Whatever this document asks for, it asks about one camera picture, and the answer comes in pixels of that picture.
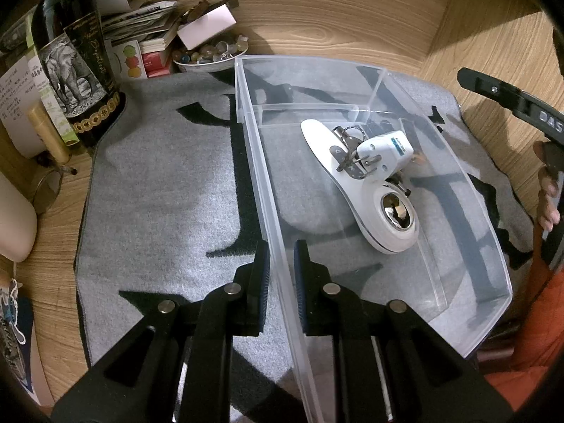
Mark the printed card with blue area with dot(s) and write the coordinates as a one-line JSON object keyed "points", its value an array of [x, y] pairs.
{"points": [[28, 330]]}

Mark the dark brown object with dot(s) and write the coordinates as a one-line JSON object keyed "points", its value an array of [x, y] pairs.
{"points": [[207, 6]]}

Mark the white oblong chrome-dome device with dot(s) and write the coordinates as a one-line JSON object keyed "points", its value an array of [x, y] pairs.
{"points": [[321, 141]]}

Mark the dark wine bottle elephant label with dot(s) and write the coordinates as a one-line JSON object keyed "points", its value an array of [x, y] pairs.
{"points": [[75, 75]]}

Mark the stack of booklets and papers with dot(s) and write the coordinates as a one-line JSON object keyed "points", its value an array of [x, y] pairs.
{"points": [[141, 22]]}

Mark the white blank card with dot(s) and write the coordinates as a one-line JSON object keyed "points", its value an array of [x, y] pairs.
{"points": [[207, 26]]}

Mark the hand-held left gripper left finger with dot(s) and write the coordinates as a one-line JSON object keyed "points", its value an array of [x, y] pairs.
{"points": [[263, 286]]}

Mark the person's right hand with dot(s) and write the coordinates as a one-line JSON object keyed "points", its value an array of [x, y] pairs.
{"points": [[548, 202]]}

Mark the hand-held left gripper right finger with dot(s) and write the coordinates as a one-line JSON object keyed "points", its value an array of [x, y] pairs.
{"points": [[300, 286]]}

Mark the grey mat with black print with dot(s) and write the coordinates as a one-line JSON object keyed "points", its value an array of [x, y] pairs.
{"points": [[167, 194]]}

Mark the person's orange clothing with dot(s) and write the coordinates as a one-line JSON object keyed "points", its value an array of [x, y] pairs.
{"points": [[520, 394]]}

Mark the metallic round ornament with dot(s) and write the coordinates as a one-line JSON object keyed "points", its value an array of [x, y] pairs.
{"points": [[6, 352]]}

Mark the clear plastic storage box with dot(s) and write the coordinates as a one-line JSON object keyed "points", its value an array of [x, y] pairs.
{"points": [[440, 251]]}

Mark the white charger plug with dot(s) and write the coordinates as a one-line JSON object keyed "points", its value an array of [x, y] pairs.
{"points": [[387, 150]]}

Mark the yellow tube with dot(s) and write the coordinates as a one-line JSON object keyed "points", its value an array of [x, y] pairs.
{"points": [[48, 134]]}

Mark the fruit print card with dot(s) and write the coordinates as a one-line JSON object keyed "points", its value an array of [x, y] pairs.
{"points": [[127, 59]]}

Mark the white bowl of beads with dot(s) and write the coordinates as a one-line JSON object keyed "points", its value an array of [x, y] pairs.
{"points": [[207, 64]]}

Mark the blue and white sticker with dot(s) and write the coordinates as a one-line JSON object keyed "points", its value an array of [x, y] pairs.
{"points": [[11, 299]]}

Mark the red and white small box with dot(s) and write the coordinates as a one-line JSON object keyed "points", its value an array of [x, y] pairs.
{"points": [[156, 59]]}

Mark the white handwritten note paper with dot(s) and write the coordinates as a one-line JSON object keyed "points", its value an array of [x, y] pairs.
{"points": [[17, 97]]}

